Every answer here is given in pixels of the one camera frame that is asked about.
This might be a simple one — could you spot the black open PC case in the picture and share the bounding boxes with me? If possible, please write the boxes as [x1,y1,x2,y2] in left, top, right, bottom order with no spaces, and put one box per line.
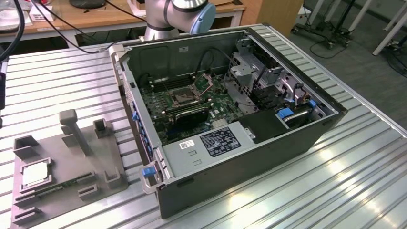
[107,25,349,220]

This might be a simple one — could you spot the small silver heat sink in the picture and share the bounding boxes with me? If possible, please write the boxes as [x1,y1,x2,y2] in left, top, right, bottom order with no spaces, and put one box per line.
[210,118,229,129]

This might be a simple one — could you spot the black graphics card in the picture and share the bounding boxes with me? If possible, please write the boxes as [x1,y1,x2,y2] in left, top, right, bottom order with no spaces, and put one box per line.
[150,106,210,131]

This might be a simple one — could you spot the white table leg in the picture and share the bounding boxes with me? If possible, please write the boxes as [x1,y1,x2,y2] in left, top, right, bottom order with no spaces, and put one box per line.
[370,0,407,57]
[348,0,372,32]

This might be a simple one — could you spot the black round monitor base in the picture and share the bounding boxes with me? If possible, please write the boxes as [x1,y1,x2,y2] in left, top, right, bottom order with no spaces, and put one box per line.
[67,0,107,8]

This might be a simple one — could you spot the black rating label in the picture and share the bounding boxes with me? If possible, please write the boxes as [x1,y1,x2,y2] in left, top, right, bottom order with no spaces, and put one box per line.
[198,126,242,158]

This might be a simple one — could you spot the wooden cabinet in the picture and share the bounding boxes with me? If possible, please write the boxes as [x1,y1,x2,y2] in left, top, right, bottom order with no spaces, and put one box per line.
[256,0,302,39]

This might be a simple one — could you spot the black looping cable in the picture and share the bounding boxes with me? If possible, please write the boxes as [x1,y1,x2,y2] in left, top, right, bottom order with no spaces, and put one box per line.
[193,47,234,74]

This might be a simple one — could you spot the CPU socket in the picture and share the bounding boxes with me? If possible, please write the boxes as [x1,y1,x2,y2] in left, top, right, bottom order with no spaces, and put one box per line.
[169,87,200,108]

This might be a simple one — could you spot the green motherboard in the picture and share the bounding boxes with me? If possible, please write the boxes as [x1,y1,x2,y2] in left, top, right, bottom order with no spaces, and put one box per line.
[138,73,244,145]

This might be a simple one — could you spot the metal disk bay cage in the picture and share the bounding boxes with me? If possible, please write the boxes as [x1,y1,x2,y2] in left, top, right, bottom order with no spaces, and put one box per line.
[228,37,288,112]

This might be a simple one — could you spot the blue expansion slot latches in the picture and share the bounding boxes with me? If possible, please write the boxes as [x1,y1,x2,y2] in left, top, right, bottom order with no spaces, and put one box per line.
[130,104,150,153]

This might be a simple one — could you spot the white barcode sticker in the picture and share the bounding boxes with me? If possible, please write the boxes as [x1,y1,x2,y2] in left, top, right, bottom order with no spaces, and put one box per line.
[177,140,196,150]

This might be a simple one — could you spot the black wheeled stand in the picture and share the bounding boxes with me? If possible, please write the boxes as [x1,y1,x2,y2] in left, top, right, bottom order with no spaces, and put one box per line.
[290,0,354,50]

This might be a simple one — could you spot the white cardboard box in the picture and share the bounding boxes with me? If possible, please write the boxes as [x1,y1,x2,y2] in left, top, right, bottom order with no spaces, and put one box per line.
[126,0,149,18]

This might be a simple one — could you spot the green RAM stick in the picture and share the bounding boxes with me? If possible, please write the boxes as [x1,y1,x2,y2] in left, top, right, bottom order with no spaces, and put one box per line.
[34,176,93,198]

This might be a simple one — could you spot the blue disk carrier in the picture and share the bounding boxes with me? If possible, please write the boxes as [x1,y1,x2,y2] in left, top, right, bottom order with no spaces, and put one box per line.
[274,107,293,121]

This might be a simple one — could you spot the wooden desk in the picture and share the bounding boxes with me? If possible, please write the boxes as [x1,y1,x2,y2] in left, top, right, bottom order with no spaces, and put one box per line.
[0,0,246,45]

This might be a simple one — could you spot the black RAM slot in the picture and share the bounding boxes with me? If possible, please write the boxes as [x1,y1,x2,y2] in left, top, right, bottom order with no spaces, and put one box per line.
[153,82,194,92]
[158,100,206,113]
[151,78,193,89]
[149,75,191,85]

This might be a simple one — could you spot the black plastic air shroud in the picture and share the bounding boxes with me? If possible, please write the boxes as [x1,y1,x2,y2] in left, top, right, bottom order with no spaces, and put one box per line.
[238,111,292,144]

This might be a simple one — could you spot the grey plastic parts rack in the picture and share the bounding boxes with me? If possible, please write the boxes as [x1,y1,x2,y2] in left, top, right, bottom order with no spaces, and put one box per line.
[10,109,129,227]

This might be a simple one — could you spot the silver square CPU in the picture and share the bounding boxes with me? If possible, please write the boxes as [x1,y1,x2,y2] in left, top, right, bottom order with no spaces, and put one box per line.
[21,163,50,186]

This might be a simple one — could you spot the grey metal power supply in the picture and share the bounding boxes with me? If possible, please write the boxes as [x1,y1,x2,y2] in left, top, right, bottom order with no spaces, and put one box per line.
[155,121,257,185]

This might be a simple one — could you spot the grey case handle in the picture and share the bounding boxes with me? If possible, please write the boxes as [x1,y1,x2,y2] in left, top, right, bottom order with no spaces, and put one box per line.
[107,44,129,63]
[138,160,166,195]

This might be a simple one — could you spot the small white box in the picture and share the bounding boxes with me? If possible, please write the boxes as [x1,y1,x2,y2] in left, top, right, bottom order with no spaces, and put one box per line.
[29,6,54,22]

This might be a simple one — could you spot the metal socket cover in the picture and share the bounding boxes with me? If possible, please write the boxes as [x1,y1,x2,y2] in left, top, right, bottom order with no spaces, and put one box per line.
[200,73,217,89]

